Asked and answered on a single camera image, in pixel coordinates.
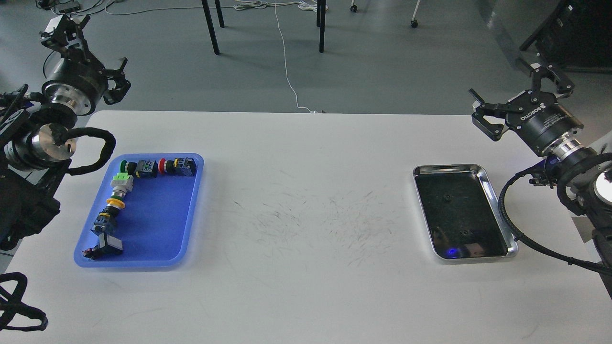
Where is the black power strip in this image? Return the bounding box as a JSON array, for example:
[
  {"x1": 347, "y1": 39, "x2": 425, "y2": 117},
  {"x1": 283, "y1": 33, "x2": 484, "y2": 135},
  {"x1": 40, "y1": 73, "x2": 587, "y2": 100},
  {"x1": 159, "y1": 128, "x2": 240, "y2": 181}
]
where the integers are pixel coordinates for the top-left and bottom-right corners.
[{"x1": 35, "y1": 0, "x2": 82, "y2": 14}]

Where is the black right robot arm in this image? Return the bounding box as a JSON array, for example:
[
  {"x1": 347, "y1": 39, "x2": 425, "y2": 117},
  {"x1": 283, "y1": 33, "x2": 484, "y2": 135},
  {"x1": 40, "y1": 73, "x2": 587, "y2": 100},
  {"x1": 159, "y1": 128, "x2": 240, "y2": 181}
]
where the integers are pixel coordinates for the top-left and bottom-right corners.
[{"x1": 469, "y1": 58, "x2": 612, "y2": 291}]

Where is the blue plastic tray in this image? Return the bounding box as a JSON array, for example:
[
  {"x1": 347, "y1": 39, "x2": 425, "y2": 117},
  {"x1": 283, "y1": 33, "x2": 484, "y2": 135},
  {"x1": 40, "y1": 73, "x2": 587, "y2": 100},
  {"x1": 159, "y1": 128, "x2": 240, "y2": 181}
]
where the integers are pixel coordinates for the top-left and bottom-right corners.
[{"x1": 74, "y1": 153, "x2": 205, "y2": 268}]

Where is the yellow push button switch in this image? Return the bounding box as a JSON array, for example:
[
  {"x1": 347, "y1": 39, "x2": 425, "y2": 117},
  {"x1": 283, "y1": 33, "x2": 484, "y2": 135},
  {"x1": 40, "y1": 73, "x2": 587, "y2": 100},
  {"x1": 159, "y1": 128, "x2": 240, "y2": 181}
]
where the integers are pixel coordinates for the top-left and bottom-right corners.
[{"x1": 90, "y1": 196, "x2": 125, "y2": 235}]

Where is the red push button switch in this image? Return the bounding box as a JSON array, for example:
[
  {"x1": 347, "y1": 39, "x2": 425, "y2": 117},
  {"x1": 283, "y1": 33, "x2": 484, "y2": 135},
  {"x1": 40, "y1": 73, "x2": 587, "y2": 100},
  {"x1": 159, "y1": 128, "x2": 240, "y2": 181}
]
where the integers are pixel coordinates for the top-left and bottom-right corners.
[{"x1": 157, "y1": 157, "x2": 197, "y2": 177}]

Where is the white floor cable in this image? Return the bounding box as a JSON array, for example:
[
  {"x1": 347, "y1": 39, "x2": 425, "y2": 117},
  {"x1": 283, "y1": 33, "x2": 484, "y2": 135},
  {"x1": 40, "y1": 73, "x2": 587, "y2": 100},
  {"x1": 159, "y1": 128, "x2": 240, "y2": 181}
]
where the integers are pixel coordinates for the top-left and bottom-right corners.
[{"x1": 233, "y1": 0, "x2": 329, "y2": 114}]

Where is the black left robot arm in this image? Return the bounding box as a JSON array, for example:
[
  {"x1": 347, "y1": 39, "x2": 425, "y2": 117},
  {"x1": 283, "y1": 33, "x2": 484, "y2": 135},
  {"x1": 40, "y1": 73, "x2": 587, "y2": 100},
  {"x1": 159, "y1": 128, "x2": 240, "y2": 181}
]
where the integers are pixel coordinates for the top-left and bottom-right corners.
[{"x1": 0, "y1": 14, "x2": 131, "y2": 251}]

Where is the black square push button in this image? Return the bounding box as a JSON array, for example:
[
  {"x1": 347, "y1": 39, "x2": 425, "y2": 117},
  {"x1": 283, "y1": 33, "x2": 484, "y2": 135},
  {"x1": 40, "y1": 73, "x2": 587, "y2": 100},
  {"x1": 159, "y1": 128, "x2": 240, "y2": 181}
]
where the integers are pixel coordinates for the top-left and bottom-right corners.
[{"x1": 82, "y1": 233, "x2": 124, "y2": 260}]

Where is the green push button switch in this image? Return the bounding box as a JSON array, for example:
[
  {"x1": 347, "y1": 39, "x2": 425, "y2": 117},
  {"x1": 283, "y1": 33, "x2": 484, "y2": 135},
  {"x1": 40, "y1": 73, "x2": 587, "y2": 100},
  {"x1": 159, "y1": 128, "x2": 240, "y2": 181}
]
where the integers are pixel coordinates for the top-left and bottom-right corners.
[{"x1": 120, "y1": 159, "x2": 159, "y2": 179}]

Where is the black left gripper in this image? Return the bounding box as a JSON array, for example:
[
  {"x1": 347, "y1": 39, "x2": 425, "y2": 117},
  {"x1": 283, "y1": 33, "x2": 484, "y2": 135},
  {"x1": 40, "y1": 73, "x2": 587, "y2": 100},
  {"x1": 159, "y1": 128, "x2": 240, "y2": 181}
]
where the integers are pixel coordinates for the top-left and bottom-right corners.
[{"x1": 40, "y1": 14, "x2": 131, "y2": 116}]

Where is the white green push button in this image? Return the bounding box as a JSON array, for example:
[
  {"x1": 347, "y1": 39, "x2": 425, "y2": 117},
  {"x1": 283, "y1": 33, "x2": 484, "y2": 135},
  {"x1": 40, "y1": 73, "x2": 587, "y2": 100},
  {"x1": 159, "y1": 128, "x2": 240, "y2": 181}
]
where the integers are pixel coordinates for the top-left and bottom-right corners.
[{"x1": 110, "y1": 172, "x2": 134, "y2": 198}]

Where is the black cabinet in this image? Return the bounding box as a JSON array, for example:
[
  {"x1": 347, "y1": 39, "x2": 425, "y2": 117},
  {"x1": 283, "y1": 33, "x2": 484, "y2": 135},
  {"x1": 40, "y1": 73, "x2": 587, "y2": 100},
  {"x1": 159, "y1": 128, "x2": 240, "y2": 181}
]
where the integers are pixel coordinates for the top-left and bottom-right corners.
[{"x1": 519, "y1": 0, "x2": 612, "y2": 74}]

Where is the black table leg right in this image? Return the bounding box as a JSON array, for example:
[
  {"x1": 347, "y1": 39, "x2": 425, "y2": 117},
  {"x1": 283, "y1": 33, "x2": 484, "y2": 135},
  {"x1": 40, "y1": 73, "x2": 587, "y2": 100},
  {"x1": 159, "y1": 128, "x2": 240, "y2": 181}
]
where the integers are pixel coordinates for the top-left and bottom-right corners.
[{"x1": 316, "y1": 0, "x2": 327, "y2": 53}]

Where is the silver metal tray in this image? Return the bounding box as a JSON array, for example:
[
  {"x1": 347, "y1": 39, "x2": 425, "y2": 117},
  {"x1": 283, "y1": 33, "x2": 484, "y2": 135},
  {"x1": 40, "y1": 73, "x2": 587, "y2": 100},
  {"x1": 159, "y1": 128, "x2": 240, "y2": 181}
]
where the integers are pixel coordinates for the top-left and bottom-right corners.
[{"x1": 412, "y1": 164, "x2": 519, "y2": 264}]

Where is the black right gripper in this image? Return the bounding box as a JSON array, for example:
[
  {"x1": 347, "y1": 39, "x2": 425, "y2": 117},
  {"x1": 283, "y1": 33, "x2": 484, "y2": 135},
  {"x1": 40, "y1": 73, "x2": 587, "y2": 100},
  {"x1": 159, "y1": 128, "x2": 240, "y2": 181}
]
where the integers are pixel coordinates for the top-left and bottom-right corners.
[{"x1": 469, "y1": 58, "x2": 584, "y2": 157}]

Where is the black table leg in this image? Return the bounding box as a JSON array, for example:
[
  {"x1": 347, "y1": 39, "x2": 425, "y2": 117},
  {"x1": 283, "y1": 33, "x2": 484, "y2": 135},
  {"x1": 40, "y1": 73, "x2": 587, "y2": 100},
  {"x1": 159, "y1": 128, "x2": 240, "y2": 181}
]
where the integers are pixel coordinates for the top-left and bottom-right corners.
[
  {"x1": 201, "y1": 0, "x2": 225, "y2": 56},
  {"x1": 316, "y1": 0, "x2": 327, "y2": 53}
]

